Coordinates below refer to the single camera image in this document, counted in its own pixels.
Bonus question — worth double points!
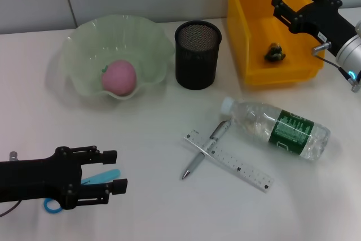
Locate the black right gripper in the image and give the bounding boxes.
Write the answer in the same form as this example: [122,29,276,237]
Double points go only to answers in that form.
[271,0,358,58]

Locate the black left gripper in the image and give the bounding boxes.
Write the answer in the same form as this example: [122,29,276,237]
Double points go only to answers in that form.
[0,145,129,211]

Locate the green plastic wrapper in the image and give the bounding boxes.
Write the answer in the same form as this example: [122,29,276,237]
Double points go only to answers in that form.
[263,42,286,63]

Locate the pink peach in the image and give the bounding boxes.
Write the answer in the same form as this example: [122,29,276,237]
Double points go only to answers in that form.
[100,59,138,97]

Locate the clear water bottle green label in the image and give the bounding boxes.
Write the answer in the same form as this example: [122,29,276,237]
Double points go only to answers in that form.
[220,97,331,161]

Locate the blue scissors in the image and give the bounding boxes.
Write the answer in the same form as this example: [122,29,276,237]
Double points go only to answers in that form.
[42,168,121,214]

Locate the silver ballpoint pen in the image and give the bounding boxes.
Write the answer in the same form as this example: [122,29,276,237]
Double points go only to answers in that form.
[180,120,232,181]

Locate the black mesh pen holder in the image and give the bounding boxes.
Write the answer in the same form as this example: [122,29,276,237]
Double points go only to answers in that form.
[174,20,223,91]

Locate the green glass fruit plate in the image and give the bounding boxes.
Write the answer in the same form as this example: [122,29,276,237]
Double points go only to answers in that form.
[58,14,175,101]

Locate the clear plastic ruler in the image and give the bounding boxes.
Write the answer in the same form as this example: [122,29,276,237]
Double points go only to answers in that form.
[183,129,275,194]

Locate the yellow plastic storage bin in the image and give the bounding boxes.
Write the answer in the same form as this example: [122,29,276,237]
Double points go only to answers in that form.
[225,0,325,86]

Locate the right gripper cable with plug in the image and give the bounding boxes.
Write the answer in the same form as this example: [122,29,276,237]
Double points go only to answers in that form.
[311,41,361,93]

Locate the gripper cable with plug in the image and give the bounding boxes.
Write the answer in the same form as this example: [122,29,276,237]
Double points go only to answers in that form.
[311,41,361,93]
[0,151,23,217]

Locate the left gripper cable with plug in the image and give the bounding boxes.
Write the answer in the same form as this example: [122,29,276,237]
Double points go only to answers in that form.
[0,151,23,217]

